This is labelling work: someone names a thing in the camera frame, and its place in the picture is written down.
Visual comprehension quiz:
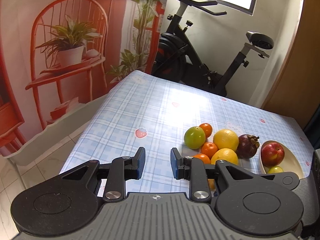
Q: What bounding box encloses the wooden door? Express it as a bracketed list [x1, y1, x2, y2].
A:
[260, 0, 320, 130]

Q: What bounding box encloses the lemon-yellow citrus fruit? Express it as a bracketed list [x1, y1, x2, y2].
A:
[213, 129, 240, 152]

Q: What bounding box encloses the yellow-orange citrus fruit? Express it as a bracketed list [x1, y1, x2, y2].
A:
[211, 148, 239, 166]

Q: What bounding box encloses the red apple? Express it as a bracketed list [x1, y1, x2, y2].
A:
[261, 142, 285, 167]

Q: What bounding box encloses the large green fruit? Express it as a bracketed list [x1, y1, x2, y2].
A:
[184, 126, 206, 150]

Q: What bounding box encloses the small mandarin orange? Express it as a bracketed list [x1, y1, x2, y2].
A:
[199, 123, 213, 138]
[192, 153, 211, 165]
[201, 142, 219, 157]

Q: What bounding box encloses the printed red chair backdrop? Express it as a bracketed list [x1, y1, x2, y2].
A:
[0, 0, 172, 158]

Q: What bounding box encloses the cream oval bowl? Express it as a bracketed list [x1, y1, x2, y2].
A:
[259, 141, 304, 179]

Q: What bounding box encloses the dark purple mangosteen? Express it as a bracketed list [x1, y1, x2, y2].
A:
[236, 134, 260, 159]

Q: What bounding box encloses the black exercise bike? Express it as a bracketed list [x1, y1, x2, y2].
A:
[151, 0, 274, 98]

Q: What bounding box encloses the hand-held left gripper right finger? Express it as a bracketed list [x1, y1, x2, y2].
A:
[170, 147, 262, 202]

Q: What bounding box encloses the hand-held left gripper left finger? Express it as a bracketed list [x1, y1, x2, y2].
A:
[61, 147, 146, 202]

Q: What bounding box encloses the blue plaid tablecloth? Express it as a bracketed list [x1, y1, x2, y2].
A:
[59, 70, 314, 198]

